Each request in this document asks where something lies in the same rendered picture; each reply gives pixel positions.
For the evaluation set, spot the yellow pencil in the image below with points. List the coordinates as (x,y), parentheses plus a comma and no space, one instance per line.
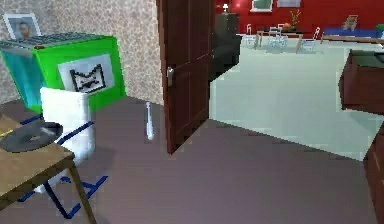
(5,133)

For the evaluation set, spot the white table lamp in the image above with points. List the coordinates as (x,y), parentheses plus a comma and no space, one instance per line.
(225,7)

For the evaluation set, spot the brown teddy bear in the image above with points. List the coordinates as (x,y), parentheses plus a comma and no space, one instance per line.
(350,22)

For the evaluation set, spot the brown wooden table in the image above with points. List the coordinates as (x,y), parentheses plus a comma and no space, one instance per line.
(30,166)

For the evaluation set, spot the white dining chair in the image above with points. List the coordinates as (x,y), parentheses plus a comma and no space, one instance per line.
(248,35)
(310,41)
(276,36)

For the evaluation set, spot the framed portrait picture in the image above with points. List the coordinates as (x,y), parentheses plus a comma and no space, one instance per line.
(22,27)

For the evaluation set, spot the dark tall cabinet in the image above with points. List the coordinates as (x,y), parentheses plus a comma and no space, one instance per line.
(227,23)

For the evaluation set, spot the dark brown room door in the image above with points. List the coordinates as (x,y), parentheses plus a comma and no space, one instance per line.
(186,66)

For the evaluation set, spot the white framed wall picture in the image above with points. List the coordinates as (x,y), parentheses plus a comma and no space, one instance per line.
(261,5)

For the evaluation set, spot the blue sofa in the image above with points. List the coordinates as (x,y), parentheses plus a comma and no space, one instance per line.
(350,32)

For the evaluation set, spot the dark brown wooden dresser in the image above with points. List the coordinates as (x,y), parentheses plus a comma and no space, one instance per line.
(376,173)

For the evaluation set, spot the grey framed wall picture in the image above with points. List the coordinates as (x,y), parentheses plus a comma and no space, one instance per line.
(288,3)

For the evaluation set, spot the green box with cat picture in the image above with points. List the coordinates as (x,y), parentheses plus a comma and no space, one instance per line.
(78,50)

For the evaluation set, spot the black round disc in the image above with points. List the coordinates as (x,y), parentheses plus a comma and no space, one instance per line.
(30,136)

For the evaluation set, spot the white and blue folding chair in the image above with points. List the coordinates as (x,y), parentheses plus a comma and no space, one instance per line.
(68,113)

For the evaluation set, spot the dark brown cabinet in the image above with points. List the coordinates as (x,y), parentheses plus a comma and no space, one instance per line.
(361,81)

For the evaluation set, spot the black armchair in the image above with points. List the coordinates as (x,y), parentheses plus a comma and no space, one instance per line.
(225,53)

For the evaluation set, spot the brown dining table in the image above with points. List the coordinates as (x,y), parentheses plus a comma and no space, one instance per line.
(283,33)

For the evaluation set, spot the house plant in vase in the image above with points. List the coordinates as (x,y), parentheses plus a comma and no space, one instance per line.
(294,19)

